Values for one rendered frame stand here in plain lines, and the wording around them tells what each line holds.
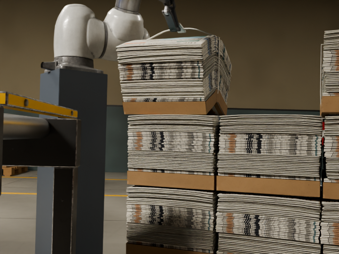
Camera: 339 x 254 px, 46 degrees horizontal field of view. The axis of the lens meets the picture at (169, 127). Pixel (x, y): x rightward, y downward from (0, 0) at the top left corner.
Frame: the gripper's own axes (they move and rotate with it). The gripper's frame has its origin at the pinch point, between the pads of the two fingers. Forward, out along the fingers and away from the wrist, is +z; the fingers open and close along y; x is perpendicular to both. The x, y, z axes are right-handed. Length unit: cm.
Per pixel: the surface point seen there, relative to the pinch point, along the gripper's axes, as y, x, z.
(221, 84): 25.3, 13.5, 8.3
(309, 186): 58, 45, -15
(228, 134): 45, 22, -15
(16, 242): 115, -146, 97
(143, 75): 27.3, -6.0, -15.8
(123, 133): 3, -316, 566
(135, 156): 53, -7, -15
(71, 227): 72, -9, -45
